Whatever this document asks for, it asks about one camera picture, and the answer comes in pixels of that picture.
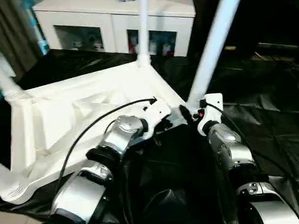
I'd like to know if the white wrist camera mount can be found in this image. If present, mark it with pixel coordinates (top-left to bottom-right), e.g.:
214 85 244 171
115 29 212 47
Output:
138 99 172 140
195 92 225 138

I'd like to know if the white plastic table top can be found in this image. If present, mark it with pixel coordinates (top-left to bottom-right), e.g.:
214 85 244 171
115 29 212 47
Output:
0 60 192 206

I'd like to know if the grey-brown curtain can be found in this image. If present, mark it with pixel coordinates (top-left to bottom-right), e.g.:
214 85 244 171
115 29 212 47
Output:
0 0 45 79

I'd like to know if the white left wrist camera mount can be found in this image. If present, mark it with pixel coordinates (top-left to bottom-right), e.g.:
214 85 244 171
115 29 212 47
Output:
138 99 172 140

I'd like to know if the white glass-door cabinet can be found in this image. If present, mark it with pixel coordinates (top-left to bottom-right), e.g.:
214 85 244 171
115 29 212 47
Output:
32 0 197 62

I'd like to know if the white plastic table leg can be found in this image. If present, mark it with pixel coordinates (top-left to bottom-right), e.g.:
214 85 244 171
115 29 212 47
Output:
0 157 29 205
183 0 248 113
135 0 153 68
0 49 25 102

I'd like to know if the black speaker with gold label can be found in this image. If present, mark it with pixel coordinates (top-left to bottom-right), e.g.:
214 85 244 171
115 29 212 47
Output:
187 0 299 59

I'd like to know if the black mat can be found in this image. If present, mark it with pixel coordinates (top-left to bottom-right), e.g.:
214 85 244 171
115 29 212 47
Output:
0 40 299 224

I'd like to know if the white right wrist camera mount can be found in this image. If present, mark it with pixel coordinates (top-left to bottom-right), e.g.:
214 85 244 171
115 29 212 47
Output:
195 92 225 138

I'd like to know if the light blue plastic rack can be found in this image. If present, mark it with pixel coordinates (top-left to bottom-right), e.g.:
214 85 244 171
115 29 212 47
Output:
30 9 51 56

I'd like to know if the dark low bench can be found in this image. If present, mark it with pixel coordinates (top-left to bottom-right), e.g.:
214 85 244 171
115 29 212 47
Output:
254 41 299 62

